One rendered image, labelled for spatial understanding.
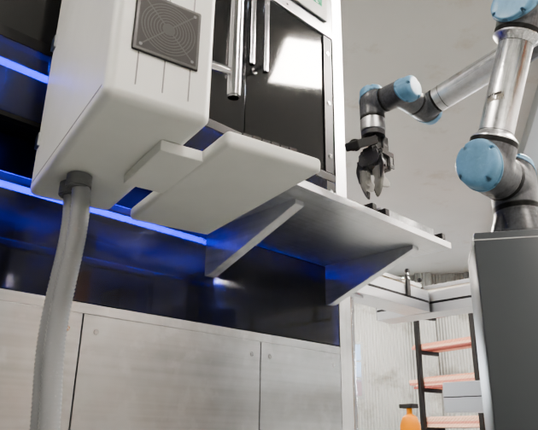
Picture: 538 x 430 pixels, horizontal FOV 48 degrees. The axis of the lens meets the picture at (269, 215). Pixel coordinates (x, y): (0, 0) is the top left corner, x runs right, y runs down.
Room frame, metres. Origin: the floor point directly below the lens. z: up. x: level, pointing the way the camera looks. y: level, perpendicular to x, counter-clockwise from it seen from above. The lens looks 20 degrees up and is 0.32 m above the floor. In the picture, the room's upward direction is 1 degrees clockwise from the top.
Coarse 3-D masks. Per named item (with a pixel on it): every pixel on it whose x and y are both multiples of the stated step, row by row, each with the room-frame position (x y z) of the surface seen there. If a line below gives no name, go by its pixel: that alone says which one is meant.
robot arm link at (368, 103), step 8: (368, 88) 1.57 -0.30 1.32; (376, 88) 1.57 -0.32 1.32; (360, 96) 1.59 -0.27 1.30; (368, 96) 1.57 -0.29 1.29; (376, 96) 1.55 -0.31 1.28; (360, 104) 1.59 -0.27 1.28; (368, 104) 1.57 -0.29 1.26; (376, 104) 1.56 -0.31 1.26; (360, 112) 1.59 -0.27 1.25; (368, 112) 1.57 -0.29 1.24; (376, 112) 1.57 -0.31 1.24; (384, 112) 1.58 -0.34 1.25
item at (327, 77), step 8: (328, 40) 1.96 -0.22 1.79; (328, 48) 1.96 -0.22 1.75; (328, 56) 1.96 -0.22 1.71; (328, 64) 1.96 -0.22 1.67; (328, 72) 1.96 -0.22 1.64; (328, 80) 1.96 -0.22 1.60; (328, 88) 1.96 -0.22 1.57; (328, 96) 1.96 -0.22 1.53; (328, 104) 1.96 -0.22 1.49; (328, 112) 1.96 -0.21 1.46; (328, 120) 1.96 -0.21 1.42; (328, 128) 1.95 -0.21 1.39; (328, 136) 1.95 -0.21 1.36; (328, 144) 1.95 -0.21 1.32; (328, 152) 1.95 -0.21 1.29; (328, 160) 1.95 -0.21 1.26; (328, 168) 1.95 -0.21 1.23; (328, 184) 1.94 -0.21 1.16
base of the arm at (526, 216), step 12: (504, 204) 1.41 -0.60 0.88; (516, 204) 1.39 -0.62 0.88; (528, 204) 1.39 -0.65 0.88; (504, 216) 1.41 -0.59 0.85; (516, 216) 1.39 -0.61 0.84; (528, 216) 1.38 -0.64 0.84; (492, 228) 1.45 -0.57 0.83; (504, 228) 1.42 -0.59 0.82; (516, 228) 1.38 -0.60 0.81; (528, 228) 1.37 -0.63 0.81
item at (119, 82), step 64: (64, 0) 1.15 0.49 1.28; (128, 0) 0.79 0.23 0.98; (192, 0) 0.85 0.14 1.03; (64, 64) 1.05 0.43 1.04; (128, 64) 0.79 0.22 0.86; (192, 64) 0.84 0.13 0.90; (64, 128) 0.98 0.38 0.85; (128, 128) 0.89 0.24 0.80; (192, 128) 0.88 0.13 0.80; (128, 192) 1.18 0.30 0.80
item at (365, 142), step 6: (354, 138) 1.53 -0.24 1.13; (366, 138) 1.54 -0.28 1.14; (372, 138) 1.56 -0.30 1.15; (348, 144) 1.53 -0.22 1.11; (354, 144) 1.52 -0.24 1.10; (360, 144) 1.52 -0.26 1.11; (366, 144) 1.54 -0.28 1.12; (372, 144) 1.59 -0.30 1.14; (348, 150) 1.54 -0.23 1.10; (354, 150) 1.54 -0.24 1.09
